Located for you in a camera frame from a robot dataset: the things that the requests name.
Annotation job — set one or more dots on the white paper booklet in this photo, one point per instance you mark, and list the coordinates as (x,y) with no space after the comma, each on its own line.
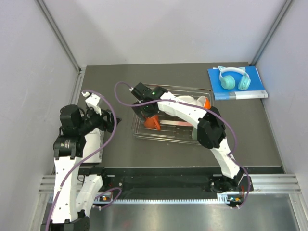
(93,142)

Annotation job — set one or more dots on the grey slotted cable duct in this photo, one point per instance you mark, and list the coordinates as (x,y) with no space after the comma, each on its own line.
(221,199)

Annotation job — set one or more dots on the white and orange bowl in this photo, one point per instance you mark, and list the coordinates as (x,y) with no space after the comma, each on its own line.
(204,102)

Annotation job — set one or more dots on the orange mug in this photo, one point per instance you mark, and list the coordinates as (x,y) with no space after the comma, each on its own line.
(152,123)

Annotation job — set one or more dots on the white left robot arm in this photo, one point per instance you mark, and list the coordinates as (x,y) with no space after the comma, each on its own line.
(70,210)

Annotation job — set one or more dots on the mint green bowl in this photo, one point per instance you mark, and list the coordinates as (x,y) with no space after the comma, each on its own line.
(194,134)

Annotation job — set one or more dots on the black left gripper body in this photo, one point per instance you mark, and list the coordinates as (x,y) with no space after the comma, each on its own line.
(93,120)

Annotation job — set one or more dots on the cream and pink plate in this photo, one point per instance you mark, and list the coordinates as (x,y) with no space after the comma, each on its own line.
(175,123)

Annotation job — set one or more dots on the white paper plate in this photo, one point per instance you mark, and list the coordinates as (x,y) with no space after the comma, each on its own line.
(190,100)

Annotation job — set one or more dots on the blue book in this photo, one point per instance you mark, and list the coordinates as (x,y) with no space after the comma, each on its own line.
(236,83)

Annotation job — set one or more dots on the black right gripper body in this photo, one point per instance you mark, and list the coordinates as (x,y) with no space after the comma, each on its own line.
(147,112)

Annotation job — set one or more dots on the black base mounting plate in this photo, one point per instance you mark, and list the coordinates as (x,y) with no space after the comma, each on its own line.
(166,183)

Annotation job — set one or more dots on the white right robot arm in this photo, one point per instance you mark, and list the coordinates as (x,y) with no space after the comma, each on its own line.
(207,122)

